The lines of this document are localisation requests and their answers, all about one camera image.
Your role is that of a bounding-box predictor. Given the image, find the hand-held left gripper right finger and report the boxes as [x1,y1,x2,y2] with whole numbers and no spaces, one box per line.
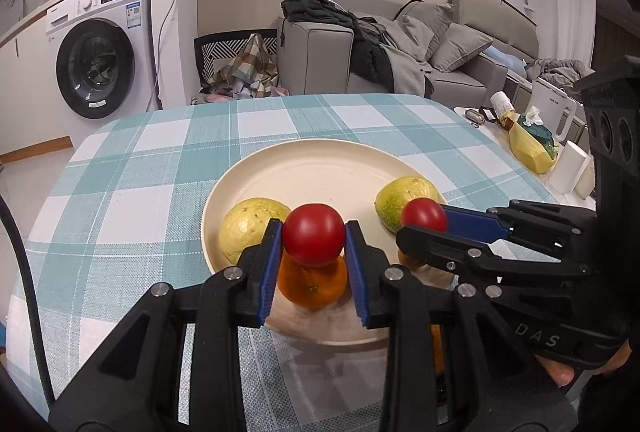
[345,220,581,432]

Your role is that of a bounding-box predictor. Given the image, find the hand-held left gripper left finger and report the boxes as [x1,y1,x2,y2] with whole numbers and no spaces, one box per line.
[48,218,285,432]

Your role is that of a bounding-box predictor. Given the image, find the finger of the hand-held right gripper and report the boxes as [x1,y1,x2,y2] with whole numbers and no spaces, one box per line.
[396,224,596,285]
[442,199,598,263]

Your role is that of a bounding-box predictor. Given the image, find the small red tomato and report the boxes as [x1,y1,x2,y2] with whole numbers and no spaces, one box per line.
[400,197,449,234]

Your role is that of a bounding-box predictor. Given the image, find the large orange mandarin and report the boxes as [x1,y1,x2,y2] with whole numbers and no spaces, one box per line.
[277,254,349,309]

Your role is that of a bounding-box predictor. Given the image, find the large red tomato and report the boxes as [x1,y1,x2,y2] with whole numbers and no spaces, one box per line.
[282,203,347,268]

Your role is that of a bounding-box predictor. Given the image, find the cream round plate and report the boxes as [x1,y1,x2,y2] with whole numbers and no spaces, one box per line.
[201,138,451,347]

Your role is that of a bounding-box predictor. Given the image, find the person's right hand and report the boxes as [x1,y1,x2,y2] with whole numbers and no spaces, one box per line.
[536,341,633,388]

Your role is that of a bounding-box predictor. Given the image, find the large yellow-green guava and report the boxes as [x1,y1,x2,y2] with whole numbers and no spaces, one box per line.
[218,197,292,265]

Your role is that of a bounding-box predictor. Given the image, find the short white cup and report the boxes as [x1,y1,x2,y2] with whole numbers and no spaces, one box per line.
[575,159,596,199]

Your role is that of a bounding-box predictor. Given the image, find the small yellow-green guava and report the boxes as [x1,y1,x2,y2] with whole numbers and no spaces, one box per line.
[375,176,446,234]

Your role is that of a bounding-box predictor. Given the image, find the tall white cup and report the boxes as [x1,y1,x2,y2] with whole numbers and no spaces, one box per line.
[548,140,591,194]

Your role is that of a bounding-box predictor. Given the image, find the yellow bag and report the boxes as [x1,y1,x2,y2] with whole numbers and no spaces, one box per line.
[509,117,558,174]

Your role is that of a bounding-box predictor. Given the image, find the white pill bottle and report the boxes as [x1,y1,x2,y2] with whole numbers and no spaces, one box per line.
[490,92,516,123]

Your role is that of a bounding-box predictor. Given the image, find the white electric kettle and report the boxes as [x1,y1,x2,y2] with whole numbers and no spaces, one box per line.
[527,79,576,140]

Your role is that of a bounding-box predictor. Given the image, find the teal checkered tablecloth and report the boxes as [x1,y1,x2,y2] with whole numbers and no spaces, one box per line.
[7,93,566,423]

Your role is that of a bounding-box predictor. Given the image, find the grey garment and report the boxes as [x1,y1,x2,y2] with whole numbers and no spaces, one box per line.
[385,24,436,98]

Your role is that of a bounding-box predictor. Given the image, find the grey crumpled blanket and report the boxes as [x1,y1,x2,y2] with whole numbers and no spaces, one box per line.
[525,58,596,88]

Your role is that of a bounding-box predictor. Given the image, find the light blue cloth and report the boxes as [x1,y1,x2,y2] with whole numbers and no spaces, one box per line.
[482,46,528,73]

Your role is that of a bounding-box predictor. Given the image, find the small grey pillow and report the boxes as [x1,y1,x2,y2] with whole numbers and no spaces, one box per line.
[429,23,495,73]

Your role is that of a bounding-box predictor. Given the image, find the plaid cloth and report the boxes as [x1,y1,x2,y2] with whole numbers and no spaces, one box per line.
[200,33,281,100]

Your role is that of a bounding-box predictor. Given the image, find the large grey pillow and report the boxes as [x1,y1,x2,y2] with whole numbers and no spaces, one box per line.
[395,1,456,63]

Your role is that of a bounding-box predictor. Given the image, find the grey sofa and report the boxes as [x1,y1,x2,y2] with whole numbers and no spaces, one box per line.
[276,0,538,100]

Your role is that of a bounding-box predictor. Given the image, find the white curtain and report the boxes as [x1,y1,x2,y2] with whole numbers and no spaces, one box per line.
[539,0,596,68]

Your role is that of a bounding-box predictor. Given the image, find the dark clothes pile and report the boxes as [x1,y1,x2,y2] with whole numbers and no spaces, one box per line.
[281,0,396,93]

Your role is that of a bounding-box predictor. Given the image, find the white washing machine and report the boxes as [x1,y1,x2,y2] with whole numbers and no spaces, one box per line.
[46,0,161,120]

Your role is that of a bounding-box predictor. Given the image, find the white counter cabinet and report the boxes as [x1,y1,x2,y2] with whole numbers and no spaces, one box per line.
[0,7,76,158]

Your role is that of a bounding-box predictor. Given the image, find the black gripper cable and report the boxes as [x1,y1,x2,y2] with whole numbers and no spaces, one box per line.
[0,194,56,405]

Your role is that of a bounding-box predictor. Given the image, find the white hanging cable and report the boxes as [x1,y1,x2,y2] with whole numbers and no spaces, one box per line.
[155,0,201,108]

